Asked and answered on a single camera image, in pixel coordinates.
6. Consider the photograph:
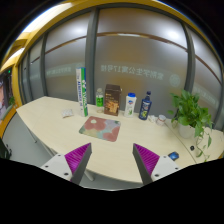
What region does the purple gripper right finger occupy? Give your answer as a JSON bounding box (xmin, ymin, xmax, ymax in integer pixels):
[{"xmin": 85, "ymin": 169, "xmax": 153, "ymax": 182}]
[{"xmin": 132, "ymin": 143, "xmax": 182, "ymax": 186}]

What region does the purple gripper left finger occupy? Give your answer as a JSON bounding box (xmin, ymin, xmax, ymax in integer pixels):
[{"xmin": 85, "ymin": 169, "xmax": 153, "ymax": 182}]
[{"xmin": 40, "ymin": 142, "xmax": 93, "ymax": 186}]

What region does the blue black computer mouse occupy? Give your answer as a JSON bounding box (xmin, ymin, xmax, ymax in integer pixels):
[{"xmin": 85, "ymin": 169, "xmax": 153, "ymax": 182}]
[{"xmin": 169, "ymin": 152, "xmax": 179, "ymax": 161}]

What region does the floral mouse pad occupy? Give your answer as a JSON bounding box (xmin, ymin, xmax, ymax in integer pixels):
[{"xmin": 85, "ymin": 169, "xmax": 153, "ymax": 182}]
[{"xmin": 79, "ymin": 116, "xmax": 121, "ymax": 142}]

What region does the small white jar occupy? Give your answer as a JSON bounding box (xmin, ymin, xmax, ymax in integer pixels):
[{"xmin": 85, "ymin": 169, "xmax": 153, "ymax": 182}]
[{"xmin": 156, "ymin": 115, "xmax": 166, "ymax": 126}]

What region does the small white packet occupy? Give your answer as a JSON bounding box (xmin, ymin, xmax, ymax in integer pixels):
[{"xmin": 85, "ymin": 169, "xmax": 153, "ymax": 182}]
[{"xmin": 61, "ymin": 109, "xmax": 73, "ymax": 118}]

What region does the dark blue bottle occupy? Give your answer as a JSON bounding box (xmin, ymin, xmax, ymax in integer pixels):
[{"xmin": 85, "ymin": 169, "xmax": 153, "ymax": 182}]
[{"xmin": 139, "ymin": 91, "xmax": 152, "ymax": 120}]

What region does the white shampoo bottle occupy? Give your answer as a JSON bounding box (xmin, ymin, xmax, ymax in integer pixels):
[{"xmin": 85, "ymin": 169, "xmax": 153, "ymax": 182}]
[{"xmin": 124, "ymin": 93, "xmax": 137, "ymax": 118}]

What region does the green potted plant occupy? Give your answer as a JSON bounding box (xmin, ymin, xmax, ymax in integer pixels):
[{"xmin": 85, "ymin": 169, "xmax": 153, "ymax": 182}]
[{"xmin": 168, "ymin": 90, "xmax": 213, "ymax": 162}]

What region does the clear green-label bottle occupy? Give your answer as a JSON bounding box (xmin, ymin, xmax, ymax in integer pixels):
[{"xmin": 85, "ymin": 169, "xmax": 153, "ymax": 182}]
[{"xmin": 96, "ymin": 88, "xmax": 104, "ymax": 113}]

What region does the brown cardboard box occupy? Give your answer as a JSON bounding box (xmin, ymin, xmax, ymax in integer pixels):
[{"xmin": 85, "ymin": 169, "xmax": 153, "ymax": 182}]
[{"xmin": 104, "ymin": 84, "xmax": 121, "ymax": 116}]

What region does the white green shuttlecock tube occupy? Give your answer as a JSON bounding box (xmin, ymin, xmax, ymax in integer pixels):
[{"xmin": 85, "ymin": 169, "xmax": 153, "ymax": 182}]
[{"xmin": 76, "ymin": 67, "xmax": 88, "ymax": 117}]

